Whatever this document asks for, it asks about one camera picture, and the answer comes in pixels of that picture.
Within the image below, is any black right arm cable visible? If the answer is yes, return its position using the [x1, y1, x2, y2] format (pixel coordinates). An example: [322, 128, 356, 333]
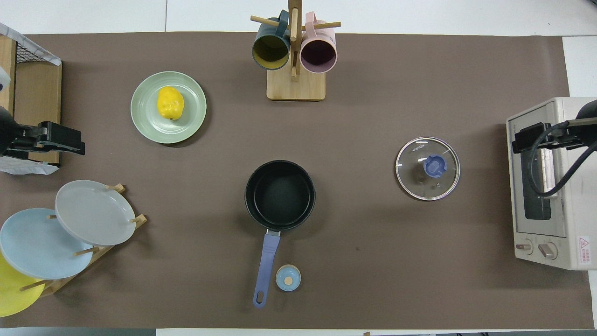
[526, 119, 597, 197]

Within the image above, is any white toaster oven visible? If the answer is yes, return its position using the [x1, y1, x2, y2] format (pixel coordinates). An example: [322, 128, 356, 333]
[506, 97, 597, 271]

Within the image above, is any green plate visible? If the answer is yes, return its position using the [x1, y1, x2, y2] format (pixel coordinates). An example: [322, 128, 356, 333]
[131, 71, 207, 144]

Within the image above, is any grey plate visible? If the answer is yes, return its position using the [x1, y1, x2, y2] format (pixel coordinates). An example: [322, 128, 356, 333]
[55, 180, 137, 246]

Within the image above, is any wooden mug tree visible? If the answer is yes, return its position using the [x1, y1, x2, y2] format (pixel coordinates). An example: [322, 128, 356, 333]
[250, 0, 341, 101]

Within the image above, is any dark teal mug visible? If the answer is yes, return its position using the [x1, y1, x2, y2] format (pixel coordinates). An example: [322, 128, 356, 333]
[252, 10, 292, 71]

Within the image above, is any light blue plate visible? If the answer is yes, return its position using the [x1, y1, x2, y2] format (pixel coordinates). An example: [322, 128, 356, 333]
[0, 208, 94, 280]

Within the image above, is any brown table mat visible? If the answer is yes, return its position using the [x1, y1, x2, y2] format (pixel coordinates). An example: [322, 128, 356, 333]
[0, 32, 594, 330]

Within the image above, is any wooden plate rack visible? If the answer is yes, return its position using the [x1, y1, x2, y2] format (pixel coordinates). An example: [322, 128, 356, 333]
[19, 183, 148, 298]

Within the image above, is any black pot blue handle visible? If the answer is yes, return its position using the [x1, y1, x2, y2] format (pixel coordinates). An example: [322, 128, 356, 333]
[244, 160, 316, 308]

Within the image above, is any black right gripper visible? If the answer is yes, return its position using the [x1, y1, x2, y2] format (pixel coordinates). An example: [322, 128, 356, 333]
[512, 122, 569, 154]

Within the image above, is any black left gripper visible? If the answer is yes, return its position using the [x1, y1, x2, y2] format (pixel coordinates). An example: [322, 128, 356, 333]
[34, 121, 86, 156]

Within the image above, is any glass lid blue knob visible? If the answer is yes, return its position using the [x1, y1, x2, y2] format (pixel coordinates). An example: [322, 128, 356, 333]
[395, 136, 461, 201]

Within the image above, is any wooden shelf with wire basket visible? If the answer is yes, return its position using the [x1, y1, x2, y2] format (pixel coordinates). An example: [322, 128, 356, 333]
[0, 35, 62, 167]

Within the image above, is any yellow plate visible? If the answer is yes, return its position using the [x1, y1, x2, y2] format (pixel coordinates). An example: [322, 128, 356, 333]
[0, 252, 46, 318]

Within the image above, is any pink mug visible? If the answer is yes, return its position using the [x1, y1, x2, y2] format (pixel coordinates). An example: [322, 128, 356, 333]
[300, 12, 338, 74]

